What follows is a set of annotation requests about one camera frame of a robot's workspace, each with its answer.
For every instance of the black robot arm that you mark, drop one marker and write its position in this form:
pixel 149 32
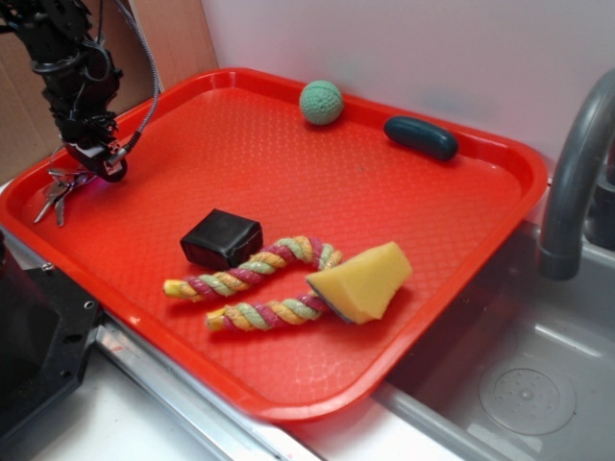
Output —
pixel 50 30

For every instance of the grey toy faucet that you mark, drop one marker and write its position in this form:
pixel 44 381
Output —
pixel 581 200

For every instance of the red plastic tray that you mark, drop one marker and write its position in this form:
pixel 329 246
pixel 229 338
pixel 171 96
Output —
pixel 235 140

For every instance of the silver keys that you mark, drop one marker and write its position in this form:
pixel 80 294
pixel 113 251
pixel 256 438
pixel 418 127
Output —
pixel 63 183

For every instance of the brown cardboard panel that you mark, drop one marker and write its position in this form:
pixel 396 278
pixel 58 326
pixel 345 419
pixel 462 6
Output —
pixel 177 37

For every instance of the green rubber ball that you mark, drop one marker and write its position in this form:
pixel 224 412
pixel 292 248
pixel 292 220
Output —
pixel 321 102

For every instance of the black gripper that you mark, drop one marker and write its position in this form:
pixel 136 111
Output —
pixel 79 89

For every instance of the dark teal oblong block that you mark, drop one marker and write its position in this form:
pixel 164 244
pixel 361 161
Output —
pixel 421 136

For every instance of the yellow sponge wedge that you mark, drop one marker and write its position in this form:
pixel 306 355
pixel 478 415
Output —
pixel 360 289

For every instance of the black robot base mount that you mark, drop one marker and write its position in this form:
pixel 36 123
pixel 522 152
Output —
pixel 47 324

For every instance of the black cube block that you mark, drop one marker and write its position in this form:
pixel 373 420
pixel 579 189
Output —
pixel 222 240

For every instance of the multicoloured twisted rope toy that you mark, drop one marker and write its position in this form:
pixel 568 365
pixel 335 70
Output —
pixel 258 268

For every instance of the grey toy sink basin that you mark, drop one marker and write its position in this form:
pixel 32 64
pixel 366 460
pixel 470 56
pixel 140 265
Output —
pixel 517 367

